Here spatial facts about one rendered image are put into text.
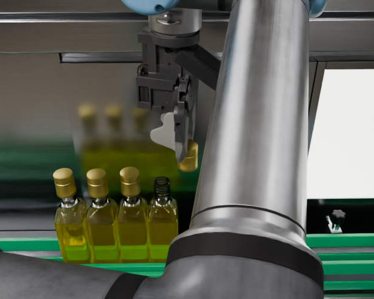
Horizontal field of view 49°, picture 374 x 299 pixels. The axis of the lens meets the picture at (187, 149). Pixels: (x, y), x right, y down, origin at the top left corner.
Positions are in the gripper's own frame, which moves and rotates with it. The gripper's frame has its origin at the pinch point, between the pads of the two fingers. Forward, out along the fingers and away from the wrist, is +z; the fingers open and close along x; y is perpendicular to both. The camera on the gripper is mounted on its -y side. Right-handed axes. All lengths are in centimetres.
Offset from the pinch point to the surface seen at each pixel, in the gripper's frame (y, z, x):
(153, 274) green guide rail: 4.6, 25.3, 6.5
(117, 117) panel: 16.2, 1.1, -9.2
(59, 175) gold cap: 21.7, 5.9, 5.2
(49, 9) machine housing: 27.4, -18.6, -9.5
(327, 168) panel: -26.3, 13.6, -20.7
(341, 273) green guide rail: -31.2, 27.6, -4.9
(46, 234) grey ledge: 35.8, 34.3, -5.5
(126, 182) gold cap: 10.1, 6.8, 3.0
